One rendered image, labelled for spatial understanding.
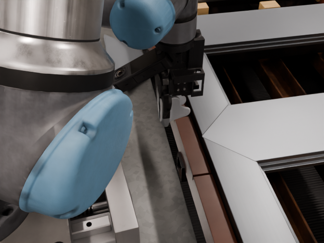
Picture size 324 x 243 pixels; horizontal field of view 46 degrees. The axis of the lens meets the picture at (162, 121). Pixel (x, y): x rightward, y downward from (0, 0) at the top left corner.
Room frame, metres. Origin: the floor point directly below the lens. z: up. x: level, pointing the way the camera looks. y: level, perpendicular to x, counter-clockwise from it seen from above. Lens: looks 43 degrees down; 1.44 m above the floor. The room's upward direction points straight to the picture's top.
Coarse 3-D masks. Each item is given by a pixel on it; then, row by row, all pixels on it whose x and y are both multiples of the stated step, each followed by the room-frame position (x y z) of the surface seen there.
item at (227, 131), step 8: (224, 112) 0.67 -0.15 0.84; (216, 120) 0.64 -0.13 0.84; (224, 120) 0.64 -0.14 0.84; (232, 120) 0.64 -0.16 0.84; (216, 128) 0.62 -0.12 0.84; (224, 128) 0.62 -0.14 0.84; (232, 128) 0.62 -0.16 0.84; (216, 136) 0.59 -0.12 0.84; (224, 136) 0.59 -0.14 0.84; (232, 136) 0.59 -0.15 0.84; (240, 136) 0.59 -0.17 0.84; (224, 144) 0.57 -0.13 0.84; (232, 144) 0.57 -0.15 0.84; (240, 144) 0.57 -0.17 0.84; (240, 152) 0.54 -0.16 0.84; (248, 152) 0.54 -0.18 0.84
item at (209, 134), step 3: (210, 126) 0.62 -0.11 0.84; (207, 129) 0.61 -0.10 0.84; (210, 129) 0.61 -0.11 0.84; (207, 132) 0.60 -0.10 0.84; (210, 132) 0.60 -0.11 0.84; (213, 132) 0.60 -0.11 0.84; (204, 135) 0.59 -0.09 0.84; (207, 135) 0.59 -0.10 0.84; (210, 135) 0.59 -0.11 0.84; (213, 135) 0.59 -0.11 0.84; (207, 138) 0.58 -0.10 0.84; (210, 138) 0.58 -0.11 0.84; (213, 138) 0.58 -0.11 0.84; (216, 138) 0.58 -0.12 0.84; (213, 141) 0.58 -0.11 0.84; (216, 141) 0.58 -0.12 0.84
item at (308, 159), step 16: (208, 0) 1.29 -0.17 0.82; (208, 48) 0.96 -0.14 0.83; (224, 48) 0.96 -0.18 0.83; (240, 48) 0.97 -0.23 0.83; (256, 48) 0.98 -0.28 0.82; (272, 48) 0.99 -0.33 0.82; (192, 112) 0.68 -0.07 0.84; (208, 160) 0.54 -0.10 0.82; (272, 160) 0.53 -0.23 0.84; (288, 160) 0.53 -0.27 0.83; (304, 160) 0.53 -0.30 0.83; (320, 160) 0.54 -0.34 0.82; (272, 192) 0.45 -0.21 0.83; (288, 224) 0.38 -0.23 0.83; (240, 240) 0.35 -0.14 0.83
